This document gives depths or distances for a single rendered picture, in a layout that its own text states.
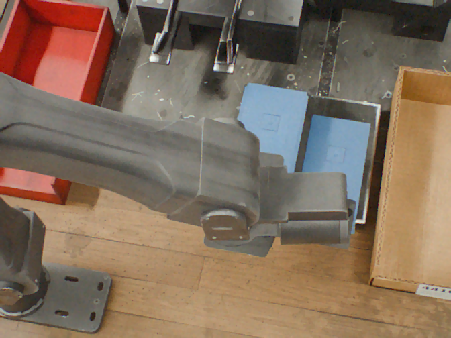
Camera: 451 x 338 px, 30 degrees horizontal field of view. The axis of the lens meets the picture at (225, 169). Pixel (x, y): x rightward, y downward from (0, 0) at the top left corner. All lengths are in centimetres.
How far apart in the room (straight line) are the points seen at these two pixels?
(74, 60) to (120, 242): 26
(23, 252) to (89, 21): 39
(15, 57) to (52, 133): 53
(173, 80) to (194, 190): 47
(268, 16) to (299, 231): 38
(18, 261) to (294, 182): 28
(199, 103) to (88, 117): 46
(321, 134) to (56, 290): 36
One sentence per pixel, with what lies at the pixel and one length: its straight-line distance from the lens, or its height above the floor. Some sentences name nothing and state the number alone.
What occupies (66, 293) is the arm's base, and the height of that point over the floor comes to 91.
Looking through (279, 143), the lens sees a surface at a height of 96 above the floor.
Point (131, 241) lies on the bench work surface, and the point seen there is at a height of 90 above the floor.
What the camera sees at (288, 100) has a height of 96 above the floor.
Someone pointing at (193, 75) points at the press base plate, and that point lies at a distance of 108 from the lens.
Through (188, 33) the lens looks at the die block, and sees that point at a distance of 107.
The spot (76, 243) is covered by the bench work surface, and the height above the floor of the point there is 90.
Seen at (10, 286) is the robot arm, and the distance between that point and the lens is 86.
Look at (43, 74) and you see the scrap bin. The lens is 111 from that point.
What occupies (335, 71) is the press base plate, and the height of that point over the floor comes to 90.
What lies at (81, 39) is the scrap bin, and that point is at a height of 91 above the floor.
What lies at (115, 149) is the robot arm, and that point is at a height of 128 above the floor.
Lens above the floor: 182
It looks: 64 degrees down
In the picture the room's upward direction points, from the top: 6 degrees counter-clockwise
